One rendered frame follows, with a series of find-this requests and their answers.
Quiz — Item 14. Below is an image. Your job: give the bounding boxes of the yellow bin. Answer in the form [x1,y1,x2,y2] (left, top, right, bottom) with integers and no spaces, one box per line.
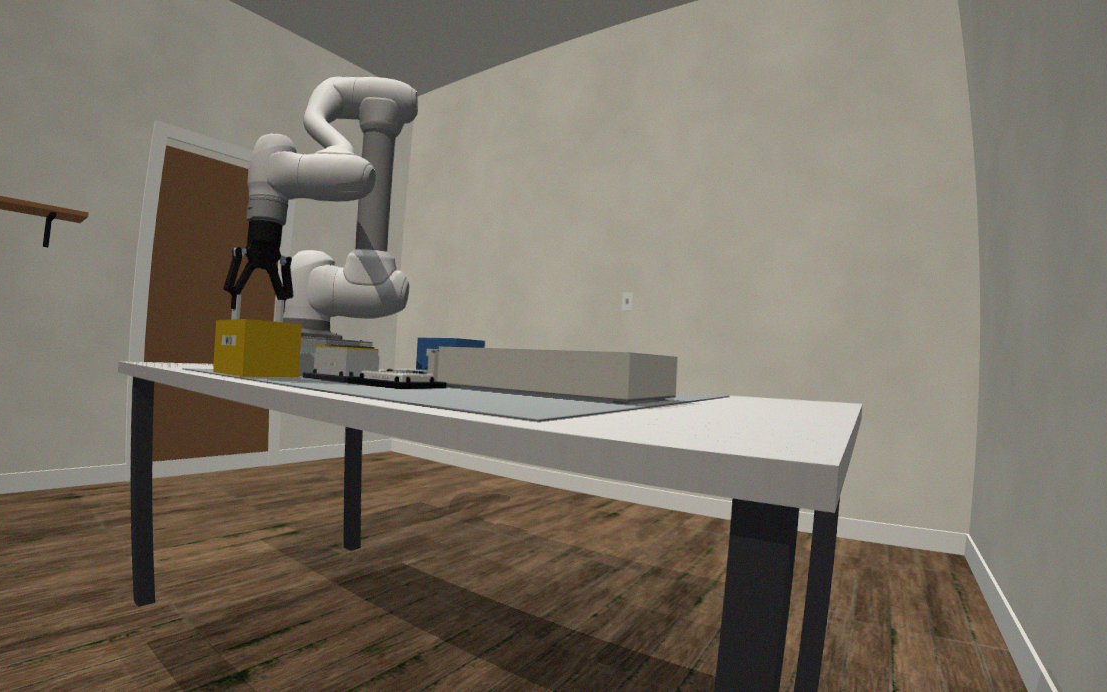
[213,319,302,376]

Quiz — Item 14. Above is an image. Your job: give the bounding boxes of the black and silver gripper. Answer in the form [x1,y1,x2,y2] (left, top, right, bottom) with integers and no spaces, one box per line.
[224,220,293,322]

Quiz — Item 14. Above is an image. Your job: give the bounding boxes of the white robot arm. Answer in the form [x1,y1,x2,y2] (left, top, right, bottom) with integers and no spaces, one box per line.
[246,78,418,339]

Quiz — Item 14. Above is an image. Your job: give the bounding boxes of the grey rectangular mat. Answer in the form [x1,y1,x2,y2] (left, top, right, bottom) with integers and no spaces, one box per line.
[182,368,730,422]

